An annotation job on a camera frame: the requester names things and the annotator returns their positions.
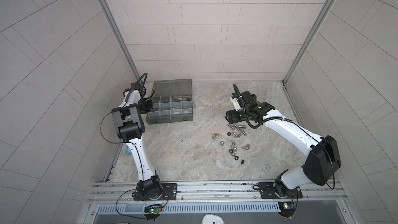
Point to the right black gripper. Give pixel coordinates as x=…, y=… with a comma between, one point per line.
x=233, y=117

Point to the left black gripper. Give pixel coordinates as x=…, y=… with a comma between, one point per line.
x=148, y=108

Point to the grey compartment organizer box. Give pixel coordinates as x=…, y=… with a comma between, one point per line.
x=172, y=102

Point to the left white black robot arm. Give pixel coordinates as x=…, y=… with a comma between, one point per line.
x=130, y=129

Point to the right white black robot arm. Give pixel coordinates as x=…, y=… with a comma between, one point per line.
x=322, y=153

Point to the blue sticker scrap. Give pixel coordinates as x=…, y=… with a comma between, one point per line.
x=127, y=152

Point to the left green circuit board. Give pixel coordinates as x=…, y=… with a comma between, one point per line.
x=153, y=211

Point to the right circuit board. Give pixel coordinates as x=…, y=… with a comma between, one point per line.
x=287, y=209

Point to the white round object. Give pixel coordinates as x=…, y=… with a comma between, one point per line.
x=212, y=219

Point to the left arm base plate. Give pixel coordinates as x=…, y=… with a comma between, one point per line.
x=165, y=191

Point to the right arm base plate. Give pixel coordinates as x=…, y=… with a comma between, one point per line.
x=271, y=190

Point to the aluminium mounting rail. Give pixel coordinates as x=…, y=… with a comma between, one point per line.
x=203, y=197

